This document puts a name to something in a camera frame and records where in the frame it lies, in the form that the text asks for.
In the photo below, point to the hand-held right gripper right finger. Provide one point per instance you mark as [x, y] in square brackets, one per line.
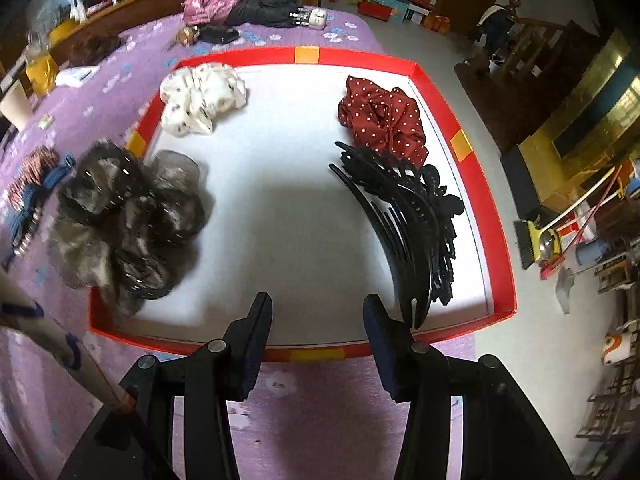
[377, 345]

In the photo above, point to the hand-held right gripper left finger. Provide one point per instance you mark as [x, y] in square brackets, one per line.
[260, 325]

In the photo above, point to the red shallow box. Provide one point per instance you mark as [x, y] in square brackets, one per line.
[280, 210]

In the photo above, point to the black hair claw clip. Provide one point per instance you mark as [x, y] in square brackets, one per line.
[425, 220]

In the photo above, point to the grey sheer scrunchie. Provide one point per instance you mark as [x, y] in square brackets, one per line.
[125, 220]

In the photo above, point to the red polka dot scrunchie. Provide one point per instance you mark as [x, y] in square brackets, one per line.
[385, 120]

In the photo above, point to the white dotted scrunchie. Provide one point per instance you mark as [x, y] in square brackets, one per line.
[200, 95]

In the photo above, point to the blue striped elastic band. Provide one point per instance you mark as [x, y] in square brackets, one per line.
[30, 200]

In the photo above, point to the red patterned cloth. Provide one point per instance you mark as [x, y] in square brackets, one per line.
[32, 170]

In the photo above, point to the person's left forearm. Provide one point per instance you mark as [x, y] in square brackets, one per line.
[45, 325]

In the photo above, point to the yellow broom and dustpan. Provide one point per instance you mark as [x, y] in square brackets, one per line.
[540, 245]

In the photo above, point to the black speaker box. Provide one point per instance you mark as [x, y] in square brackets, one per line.
[520, 185]

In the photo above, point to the purple floral tablecloth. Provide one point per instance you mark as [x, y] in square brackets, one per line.
[100, 110]

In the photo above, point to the black glasses case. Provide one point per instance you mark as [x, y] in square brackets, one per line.
[220, 35]

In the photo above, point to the small yellow tag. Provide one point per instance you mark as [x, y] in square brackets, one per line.
[45, 121]

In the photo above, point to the gold cabinet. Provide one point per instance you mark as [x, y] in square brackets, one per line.
[585, 125]

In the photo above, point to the white paper booklet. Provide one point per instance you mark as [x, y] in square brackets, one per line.
[75, 76]

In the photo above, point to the black folded umbrella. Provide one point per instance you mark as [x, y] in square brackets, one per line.
[270, 10]

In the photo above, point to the brown hair piece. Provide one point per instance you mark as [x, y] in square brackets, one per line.
[95, 45]

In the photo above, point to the pink folded umbrella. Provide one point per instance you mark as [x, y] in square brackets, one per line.
[210, 2]

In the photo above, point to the small orange boxes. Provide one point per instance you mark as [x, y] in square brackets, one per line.
[437, 23]

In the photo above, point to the beige paper cup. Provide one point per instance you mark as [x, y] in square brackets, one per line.
[15, 105]

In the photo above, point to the red gift box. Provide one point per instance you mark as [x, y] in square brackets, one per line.
[375, 10]

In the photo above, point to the yellow plastic bag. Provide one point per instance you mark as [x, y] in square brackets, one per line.
[40, 70]

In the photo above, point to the wooden dresser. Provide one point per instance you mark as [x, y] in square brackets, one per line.
[140, 10]

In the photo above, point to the teal box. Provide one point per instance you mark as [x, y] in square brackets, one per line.
[395, 7]

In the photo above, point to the wooden staircase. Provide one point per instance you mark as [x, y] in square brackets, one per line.
[540, 45]

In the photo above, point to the dark hanging jacket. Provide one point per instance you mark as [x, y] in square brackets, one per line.
[497, 22]

